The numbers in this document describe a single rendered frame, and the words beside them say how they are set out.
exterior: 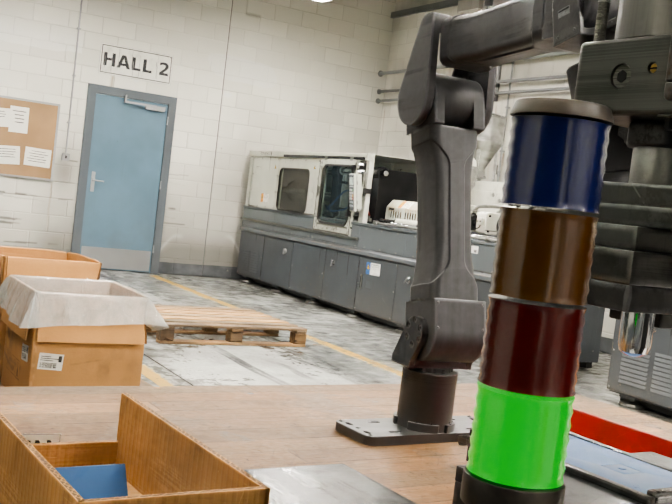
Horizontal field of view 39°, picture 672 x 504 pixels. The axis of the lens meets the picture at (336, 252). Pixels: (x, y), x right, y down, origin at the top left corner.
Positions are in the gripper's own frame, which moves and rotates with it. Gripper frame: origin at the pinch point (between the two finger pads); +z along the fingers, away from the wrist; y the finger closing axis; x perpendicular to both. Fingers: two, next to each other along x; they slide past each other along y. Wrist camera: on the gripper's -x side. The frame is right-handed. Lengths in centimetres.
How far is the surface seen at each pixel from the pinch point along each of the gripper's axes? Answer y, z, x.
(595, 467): -14.1, 12.7, -14.8
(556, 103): -27, -6, -44
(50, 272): -80, -49, 383
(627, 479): -13.1, 13.4, -17.2
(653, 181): -9.7, -5.6, -21.2
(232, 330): 24, -15, 625
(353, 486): -27.9, 13.4, 0.8
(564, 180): -27, -3, -44
